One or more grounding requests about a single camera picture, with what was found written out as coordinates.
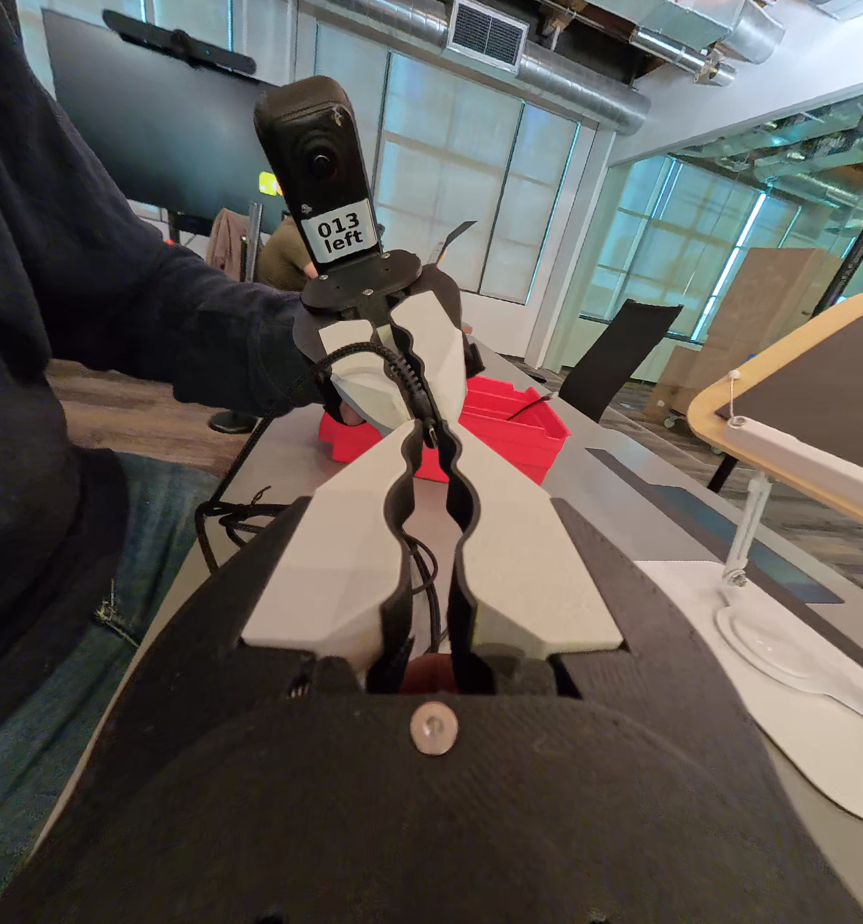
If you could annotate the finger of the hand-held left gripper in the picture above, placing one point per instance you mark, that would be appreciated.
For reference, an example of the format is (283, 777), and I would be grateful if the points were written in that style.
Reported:
(363, 390)
(442, 354)

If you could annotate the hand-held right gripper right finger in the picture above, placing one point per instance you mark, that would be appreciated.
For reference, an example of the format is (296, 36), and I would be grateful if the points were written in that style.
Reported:
(539, 570)

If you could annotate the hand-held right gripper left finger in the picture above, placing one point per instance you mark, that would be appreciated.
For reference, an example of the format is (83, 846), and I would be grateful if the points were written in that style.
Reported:
(330, 570)

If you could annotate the red plastic bin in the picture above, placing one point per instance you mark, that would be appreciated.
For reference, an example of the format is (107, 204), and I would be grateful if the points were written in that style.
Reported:
(518, 440)

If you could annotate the person's left forearm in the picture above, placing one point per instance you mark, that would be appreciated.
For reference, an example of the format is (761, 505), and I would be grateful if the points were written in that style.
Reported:
(222, 339)

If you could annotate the large black monitor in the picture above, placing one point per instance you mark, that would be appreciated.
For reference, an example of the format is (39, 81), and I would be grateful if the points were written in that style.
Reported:
(157, 137)

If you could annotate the black video bar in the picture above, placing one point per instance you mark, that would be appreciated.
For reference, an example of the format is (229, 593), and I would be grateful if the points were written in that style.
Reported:
(178, 42)

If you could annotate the black tilted panel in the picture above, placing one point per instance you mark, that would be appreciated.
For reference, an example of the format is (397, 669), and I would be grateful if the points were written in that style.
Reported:
(619, 354)

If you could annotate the white ceiling vent grille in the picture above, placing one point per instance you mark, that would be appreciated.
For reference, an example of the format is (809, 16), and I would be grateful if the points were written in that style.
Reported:
(487, 32)

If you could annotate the person's jeans leg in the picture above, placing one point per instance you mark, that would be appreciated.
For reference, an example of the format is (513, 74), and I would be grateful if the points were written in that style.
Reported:
(41, 722)

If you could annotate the white metal stand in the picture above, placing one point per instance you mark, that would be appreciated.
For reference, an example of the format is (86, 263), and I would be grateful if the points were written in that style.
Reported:
(821, 751)

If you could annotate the silver ventilation duct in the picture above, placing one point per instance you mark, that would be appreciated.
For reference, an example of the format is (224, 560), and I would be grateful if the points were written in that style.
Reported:
(583, 94)

